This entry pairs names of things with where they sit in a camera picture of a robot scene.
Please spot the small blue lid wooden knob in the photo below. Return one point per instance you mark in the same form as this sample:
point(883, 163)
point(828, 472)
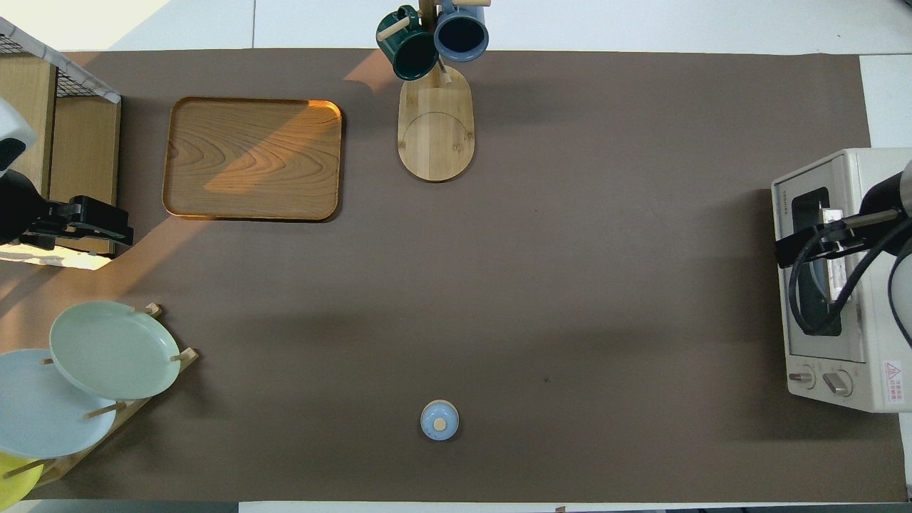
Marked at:
point(439, 420)

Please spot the wooden mug tree stand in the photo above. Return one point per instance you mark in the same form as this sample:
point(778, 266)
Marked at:
point(434, 135)

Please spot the cream toaster oven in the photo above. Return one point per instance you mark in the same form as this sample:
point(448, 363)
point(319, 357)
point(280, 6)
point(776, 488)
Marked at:
point(887, 370)

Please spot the wooden plate rack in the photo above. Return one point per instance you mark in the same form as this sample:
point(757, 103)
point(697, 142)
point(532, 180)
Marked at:
point(187, 356)

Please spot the glass oven door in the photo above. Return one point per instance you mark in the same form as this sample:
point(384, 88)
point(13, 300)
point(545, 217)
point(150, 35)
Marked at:
point(826, 349)

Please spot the light blue racked plate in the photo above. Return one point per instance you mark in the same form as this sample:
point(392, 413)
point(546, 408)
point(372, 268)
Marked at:
point(43, 413)

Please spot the dark green mug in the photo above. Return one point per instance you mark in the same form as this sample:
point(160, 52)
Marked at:
point(413, 53)

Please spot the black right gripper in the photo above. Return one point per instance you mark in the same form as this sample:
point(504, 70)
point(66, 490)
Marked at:
point(819, 241)

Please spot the wooden serving tray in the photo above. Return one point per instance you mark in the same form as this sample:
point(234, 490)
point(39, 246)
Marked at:
point(249, 157)

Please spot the yellow plate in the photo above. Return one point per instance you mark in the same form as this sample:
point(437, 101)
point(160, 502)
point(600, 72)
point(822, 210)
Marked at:
point(14, 481)

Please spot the wooden step shelf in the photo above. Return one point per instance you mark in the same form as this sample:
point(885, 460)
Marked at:
point(85, 142)

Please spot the pale green plate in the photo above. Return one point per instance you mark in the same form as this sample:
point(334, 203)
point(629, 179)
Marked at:
point(114, 349)

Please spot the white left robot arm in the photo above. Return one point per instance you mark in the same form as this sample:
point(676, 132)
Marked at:
point(11, 128)

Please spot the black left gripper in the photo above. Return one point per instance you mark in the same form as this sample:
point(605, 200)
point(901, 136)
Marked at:
point(100, 215)

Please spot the brown table mat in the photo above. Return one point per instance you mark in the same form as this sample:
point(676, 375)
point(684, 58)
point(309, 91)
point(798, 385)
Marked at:
point(605, 285)

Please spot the blue mug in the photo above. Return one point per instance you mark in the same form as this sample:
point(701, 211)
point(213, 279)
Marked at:
point(462, 35)

